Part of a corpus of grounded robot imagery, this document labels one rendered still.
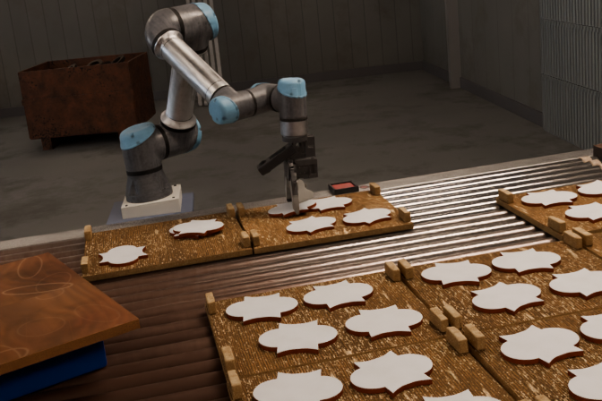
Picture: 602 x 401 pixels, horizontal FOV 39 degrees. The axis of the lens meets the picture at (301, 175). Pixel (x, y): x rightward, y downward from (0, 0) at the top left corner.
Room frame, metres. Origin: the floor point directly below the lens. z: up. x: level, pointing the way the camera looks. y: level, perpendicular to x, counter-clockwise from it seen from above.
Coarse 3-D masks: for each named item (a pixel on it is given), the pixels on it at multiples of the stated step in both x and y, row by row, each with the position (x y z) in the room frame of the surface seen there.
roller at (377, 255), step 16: (448, 240) 1.93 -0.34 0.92; (464, 240) 1.93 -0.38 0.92; (480, 240) 1.93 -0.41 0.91; (352, 256) 1.89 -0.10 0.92; (368, 256) 1.88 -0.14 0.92; (384, 256) 1.88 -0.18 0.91; (272, 272) 1.84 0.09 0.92; (288, 272) 1.84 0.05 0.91; (176, 288) 1.80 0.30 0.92; (192, 288) 1.80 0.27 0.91; (208, 288) 1.80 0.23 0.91
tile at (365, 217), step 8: (344, 216) 2.14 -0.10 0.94; (352, 216) 2.12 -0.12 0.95; (360, 216) 2.11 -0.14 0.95; (368, 216) 2.10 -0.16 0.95; (376, 216) 2.10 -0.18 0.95; (384, 216) 2.09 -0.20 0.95; (344, 224) 2.08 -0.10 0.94; (352, 224) 2.06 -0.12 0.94; (360, 224) 2.06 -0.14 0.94; (368, 224) 2.05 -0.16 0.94
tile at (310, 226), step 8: (312, 216) 2.15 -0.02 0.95; (296, 224) 2.10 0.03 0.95; (304, 224) 2.09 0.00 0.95; (312, 224) 2.08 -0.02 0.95; (320, 224) 2.08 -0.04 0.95; (328, 224) 2.07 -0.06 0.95; (288, 232) 2.06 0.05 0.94; (296, 232) 2.04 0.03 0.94; (304, 232) 2.04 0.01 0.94; (312, 232) 2.03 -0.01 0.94
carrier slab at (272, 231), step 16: (352, 192) 2.37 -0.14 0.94; (368, 192) 2.35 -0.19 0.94; (256, 208) 2.32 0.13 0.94; (352, 208) 2.22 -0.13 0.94; (368, 208) 2.21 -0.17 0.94; (384, 208) 2.19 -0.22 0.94; (256, 224) 2.16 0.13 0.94; (272, 224) 2.15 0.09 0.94; (288, 224) 2.14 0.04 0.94; (336, 224) 2.09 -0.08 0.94; (384, 224) 2.05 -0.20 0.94; (400, 224) 2.04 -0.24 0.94; (272, 240) 2.02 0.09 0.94; (288, 240) 2.00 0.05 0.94; (304, 240) 1.99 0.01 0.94; (320, 240) 2.00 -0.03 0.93; (336, 240) 2.01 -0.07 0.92
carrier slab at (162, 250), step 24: (216, 216) 2.28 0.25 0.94; (96, 240) 2.17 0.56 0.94; (120, 240) 2.15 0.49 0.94; (144, 240) 2.12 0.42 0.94; (168, 240) 2.10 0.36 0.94; (192, 240) 2.08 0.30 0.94; (216, 240) 2.06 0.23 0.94; (240, 240) 2.04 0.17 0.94; (96, 264) 1.97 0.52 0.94; (144, 264) 1.93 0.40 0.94; (168, 264) 1.93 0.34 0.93
